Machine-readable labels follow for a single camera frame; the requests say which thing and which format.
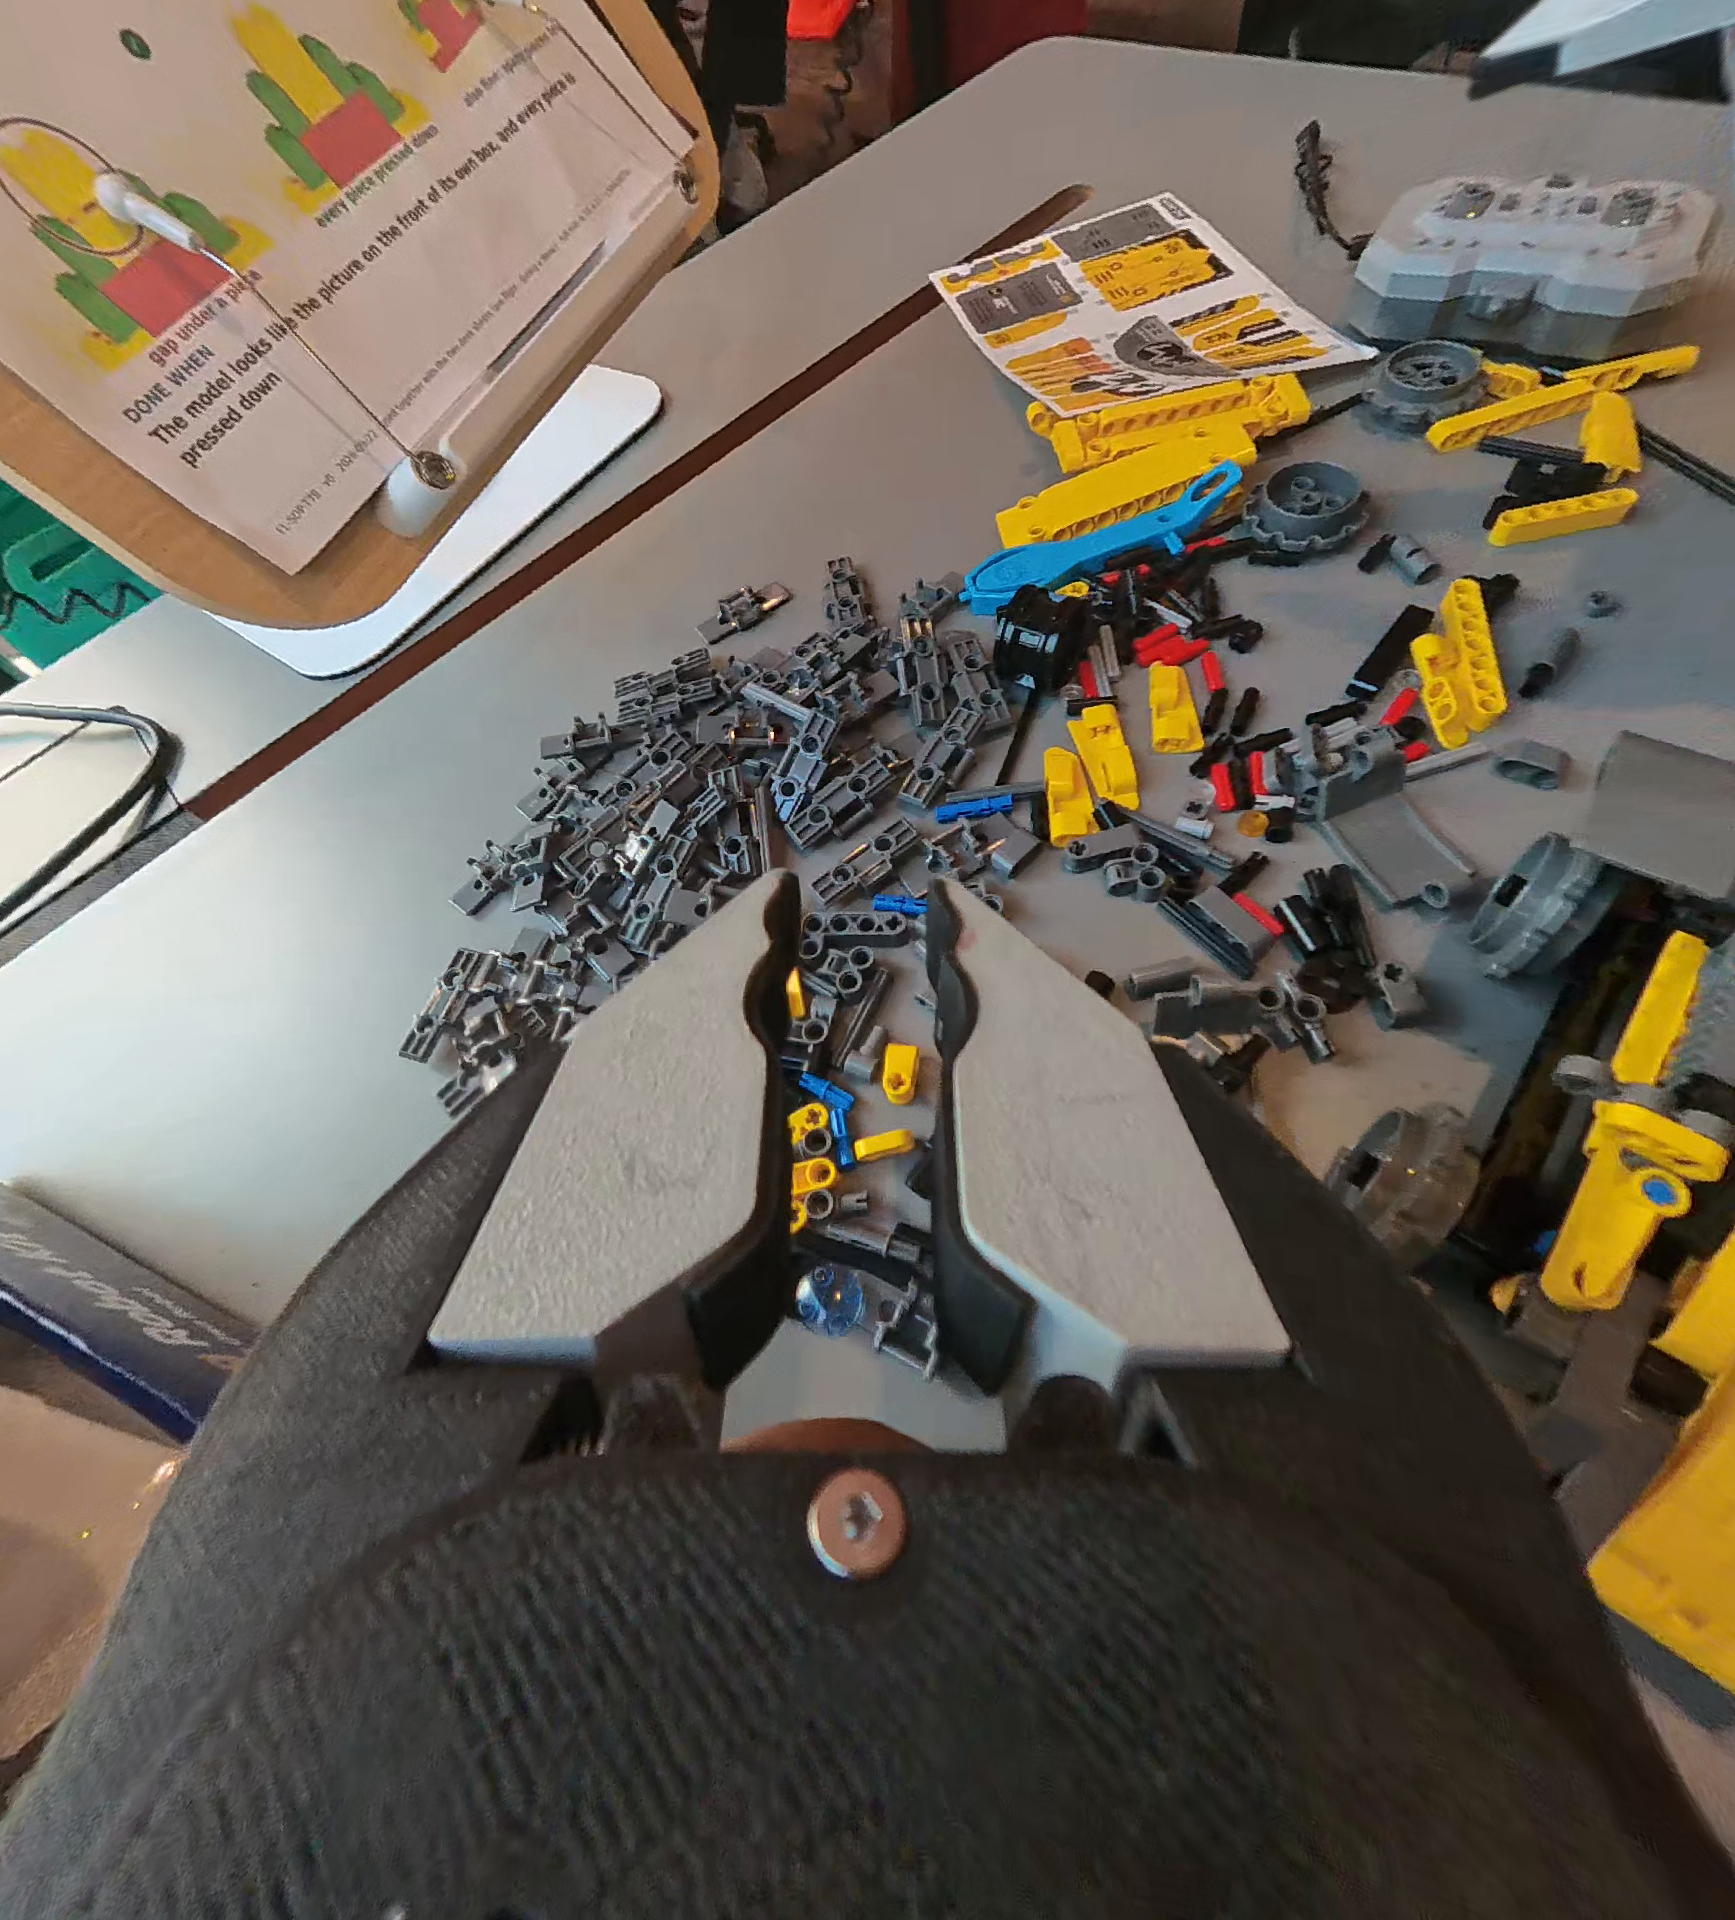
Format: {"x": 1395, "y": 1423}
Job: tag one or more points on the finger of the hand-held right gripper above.
{"x": 1617, "y": 23}

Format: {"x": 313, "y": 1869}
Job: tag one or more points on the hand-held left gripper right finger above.
{"x": 1107, "y": 1184}

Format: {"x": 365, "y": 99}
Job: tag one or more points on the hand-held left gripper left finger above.
{"x": 627, "y": 1170}

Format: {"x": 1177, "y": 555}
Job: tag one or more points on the small yellow connector piece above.
{"x": 899, "y": 1070}

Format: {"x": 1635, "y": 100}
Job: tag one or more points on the pile of mixed small bricks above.
{"x": 1211, "y": 788}

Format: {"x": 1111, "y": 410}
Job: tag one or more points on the grey oval link piece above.
{"x": 1527, "y": 765}

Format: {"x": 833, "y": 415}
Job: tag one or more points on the grey battery box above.
{"x": 1527, "y": 270}

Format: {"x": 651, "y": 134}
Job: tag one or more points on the long yellow holed beam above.
{"x": 1631, "y": 369}

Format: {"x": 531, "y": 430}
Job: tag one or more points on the light grey wheel rim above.
{"x": 1407, "y": 1184}

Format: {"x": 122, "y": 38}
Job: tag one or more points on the black axle rod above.
{"x": 1691, "y": 465}
{"x": 1535, "y": 447}

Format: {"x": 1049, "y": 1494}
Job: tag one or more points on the pile of dark grey bricks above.
{"x": 687, "y": 780}

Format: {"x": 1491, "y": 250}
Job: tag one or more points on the light grey wheel hub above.
{"x": 1421, "y": 375}

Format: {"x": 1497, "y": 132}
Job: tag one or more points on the cluster of black pins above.
{"x": 1541, "y": 476}

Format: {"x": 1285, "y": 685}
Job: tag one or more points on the short yellow holed beam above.
{"x": 1565, "y": 519}

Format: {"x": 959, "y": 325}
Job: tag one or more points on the dark grey curved panel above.
{"x": 1385, "y": 833}

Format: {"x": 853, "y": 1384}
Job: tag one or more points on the dark grey round rim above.
{"x": 1519, "y": 915}

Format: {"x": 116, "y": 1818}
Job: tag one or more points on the yellow sticker sheet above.
{"x": 1151, "y": 285}

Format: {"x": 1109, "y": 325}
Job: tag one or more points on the black round wheel piece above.
{"x": 1039, "y": 638}

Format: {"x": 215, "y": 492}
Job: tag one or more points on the dark grey pin connector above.
{"x": 1407, "y": 559}

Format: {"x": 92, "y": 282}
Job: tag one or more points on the dark grey toothed hub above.
{"x": 1301, "y": 503}

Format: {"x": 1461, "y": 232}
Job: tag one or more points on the dark grey axle connector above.
{"x": 1549, "y": 660}

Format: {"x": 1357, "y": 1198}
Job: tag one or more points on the blue cardboard box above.
{"x": 56, "y": 1291}

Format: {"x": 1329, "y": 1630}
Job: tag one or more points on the short yellow panel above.
{"x": 1429, "y": 698}

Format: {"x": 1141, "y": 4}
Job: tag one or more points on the long yellow beam assembly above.
{"x": 1181, "y": 421}

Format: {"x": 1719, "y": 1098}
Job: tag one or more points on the yellow seven-hole beam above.
{"x": 1469, "y": 644}

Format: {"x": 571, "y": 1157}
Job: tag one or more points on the black rectangular brick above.
{"x": 1391, "y": 649}

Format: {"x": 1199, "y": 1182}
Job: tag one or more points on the black office chair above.
{"x": 162, "y": 759}

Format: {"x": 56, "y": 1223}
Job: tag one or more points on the blue brick separator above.
{"x": 1017, "y": 570}

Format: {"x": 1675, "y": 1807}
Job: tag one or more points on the yellow grey brick vehicle model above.
{"x": 1707, "y": 1350}

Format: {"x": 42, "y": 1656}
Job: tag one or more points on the long yellow curved panel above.
{"x": 1077, "y": 510}

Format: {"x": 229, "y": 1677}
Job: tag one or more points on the clear plastic bag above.
{"x": 26, "y": 1574}

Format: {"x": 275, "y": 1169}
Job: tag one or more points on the white stand base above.
{"x": 567, "y": 434}

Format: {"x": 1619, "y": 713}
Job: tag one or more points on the red plastic object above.
{"x": 825, "y": 14}

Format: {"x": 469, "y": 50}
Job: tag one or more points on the wooden display board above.
{"x": 56, "y": 499}

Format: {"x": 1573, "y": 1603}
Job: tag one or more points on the printed instruction sheet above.
{"x": 281, "y": 300}

